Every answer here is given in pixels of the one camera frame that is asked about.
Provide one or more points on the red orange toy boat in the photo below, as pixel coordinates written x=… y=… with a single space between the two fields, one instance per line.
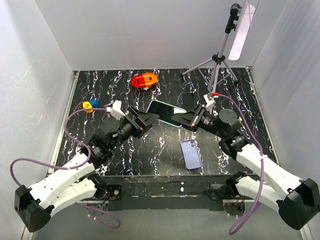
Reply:
x=144 y=81

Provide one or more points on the lilac tripod stand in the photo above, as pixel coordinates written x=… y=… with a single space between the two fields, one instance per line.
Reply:
x=219 y=58

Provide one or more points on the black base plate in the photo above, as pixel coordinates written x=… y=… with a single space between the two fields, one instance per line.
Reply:
x=174 y=192

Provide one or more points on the phone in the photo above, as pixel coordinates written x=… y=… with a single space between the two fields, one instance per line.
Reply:
x=165 y=111
x=188 y=101

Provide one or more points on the yellow toy block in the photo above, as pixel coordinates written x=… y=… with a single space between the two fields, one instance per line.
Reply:
x=87 y=106

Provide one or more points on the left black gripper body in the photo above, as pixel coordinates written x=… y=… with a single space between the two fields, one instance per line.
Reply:
x=127 y=129

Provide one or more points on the lilac phone case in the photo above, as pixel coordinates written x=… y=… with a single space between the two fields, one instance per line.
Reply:
x=191 y=154

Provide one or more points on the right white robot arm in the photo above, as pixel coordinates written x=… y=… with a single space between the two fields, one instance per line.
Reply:
x=295 y=199

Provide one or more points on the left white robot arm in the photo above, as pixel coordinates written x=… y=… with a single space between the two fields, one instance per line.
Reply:
x=77 y=180

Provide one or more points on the white light bar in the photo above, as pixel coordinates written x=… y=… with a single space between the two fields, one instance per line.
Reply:
x=241 y=30

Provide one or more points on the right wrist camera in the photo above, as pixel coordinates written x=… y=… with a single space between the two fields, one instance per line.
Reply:
x=209 y=101

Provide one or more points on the blue toy block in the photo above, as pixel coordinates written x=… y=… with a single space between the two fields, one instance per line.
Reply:
x=94 y=103

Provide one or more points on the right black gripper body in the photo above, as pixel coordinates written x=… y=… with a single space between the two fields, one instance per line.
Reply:
x=206 y=122

